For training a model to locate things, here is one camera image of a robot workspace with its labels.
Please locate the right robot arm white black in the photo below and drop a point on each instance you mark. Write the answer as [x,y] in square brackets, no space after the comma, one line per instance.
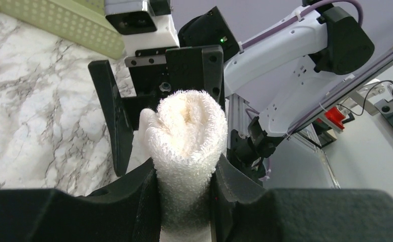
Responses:
[348,50]

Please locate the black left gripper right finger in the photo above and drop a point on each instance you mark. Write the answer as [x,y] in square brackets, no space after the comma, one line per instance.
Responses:
[242,210]

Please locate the white terry towel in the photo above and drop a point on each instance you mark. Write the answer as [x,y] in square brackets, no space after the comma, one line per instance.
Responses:
[185,137]

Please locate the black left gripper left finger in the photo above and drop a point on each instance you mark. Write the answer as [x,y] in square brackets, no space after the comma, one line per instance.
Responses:
[127,209]

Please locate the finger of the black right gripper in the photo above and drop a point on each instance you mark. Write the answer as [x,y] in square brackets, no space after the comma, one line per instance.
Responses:
[120,131]

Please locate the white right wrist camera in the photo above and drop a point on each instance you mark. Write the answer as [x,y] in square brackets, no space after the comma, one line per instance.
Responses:
[143,24]

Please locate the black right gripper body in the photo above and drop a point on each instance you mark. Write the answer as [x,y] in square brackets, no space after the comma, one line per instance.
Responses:
[206,43]

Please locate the light green plastic basket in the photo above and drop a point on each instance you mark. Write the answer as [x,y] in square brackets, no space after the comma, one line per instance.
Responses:
[81,22]

